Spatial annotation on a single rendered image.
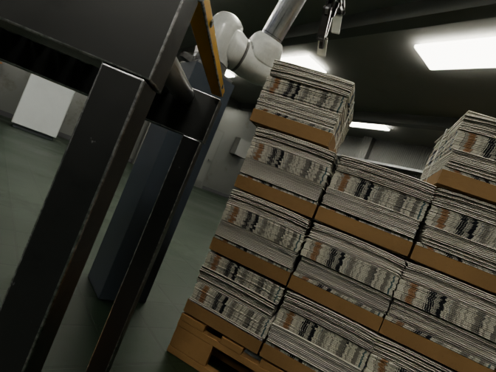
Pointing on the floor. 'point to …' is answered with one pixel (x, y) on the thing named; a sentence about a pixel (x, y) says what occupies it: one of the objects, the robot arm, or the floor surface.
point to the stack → (342, 268)
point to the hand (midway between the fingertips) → (328, 41)
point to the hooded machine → (42, 107)
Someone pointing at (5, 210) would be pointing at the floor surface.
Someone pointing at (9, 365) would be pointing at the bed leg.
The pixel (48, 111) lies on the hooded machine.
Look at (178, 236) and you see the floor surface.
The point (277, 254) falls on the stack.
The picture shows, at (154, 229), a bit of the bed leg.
